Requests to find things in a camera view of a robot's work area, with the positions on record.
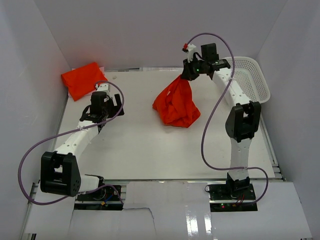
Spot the aluminium frame rail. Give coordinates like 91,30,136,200
19,183,39,240

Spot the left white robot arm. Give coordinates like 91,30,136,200
40,91,124,200

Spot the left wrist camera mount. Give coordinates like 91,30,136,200
95,83,110,95

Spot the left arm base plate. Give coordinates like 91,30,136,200
74,185,123,211

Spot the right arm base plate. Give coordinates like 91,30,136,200
204,183,258,213

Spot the orange t-shirt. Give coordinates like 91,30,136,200
61,62,108,101
152,75,201,128

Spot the white perforated plastic basket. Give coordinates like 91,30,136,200
233,56,271,104

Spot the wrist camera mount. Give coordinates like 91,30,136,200
95,83,110,95
182,43,197,63

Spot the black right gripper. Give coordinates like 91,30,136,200
180,56,207,82

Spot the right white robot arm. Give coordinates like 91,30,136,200
181,43,261,200

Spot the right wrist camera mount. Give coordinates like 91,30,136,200
182,43,197,63

